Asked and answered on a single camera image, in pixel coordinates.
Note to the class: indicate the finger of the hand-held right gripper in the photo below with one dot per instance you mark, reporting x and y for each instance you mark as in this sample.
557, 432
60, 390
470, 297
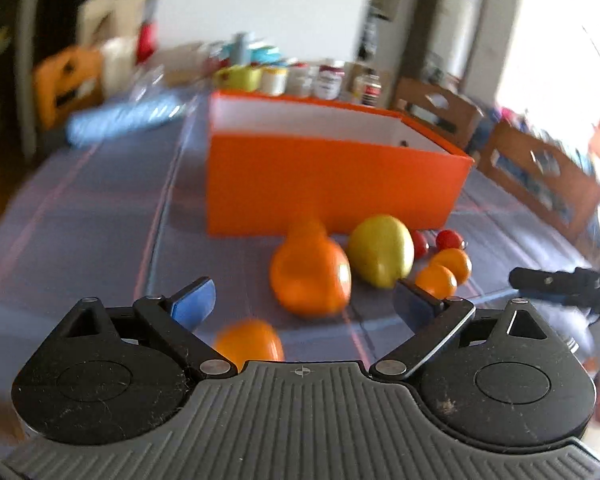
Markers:
555, 281

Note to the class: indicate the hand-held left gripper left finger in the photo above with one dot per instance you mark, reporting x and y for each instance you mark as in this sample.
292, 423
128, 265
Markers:
192, 304

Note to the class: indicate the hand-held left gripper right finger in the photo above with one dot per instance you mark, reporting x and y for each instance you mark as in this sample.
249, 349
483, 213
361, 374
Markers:
412, 306

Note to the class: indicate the small orange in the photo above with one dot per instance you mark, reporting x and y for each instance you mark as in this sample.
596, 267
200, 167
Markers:
454, 260
437, 280
250, 342

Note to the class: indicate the red cherry tomato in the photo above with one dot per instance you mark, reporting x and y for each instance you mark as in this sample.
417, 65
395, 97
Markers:
449, 239
420, 243

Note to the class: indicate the green-yellow pear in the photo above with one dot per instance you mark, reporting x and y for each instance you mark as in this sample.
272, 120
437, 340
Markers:
380, 250

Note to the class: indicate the large orange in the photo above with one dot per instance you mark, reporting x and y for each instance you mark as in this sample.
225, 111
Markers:
310, 277

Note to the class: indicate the orange cardboard box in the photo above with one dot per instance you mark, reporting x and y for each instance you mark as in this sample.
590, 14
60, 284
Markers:
325, 185

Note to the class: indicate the wooden chair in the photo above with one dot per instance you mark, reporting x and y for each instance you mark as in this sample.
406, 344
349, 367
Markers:
437, 110
65, 85
540, 185

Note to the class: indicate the blue patterned bag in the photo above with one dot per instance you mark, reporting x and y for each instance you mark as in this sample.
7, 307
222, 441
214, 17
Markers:
125, 120

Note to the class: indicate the dark bottle with red label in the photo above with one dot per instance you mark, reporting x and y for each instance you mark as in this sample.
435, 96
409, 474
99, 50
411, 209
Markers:
372, 90

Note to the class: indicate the yellow mug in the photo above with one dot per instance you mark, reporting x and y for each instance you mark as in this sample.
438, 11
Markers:
237, 79

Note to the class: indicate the white jar with yellow lid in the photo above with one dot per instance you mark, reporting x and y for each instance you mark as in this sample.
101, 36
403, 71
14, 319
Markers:
274, 81

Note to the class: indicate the purple label supplement bottle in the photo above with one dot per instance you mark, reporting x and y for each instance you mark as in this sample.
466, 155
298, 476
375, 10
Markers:
329, 80

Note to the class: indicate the grey-blue tumbler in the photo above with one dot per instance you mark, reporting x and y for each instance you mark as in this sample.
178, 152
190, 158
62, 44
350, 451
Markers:
242, 49

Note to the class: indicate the teal plastic container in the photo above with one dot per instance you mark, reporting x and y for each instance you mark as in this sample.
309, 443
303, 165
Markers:
266, 54

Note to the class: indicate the red folded umbrella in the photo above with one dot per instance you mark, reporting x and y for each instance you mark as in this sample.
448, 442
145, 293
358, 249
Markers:
147, 42

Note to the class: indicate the white paper bag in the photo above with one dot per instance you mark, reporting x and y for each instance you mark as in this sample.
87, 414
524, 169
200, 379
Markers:
110, 35

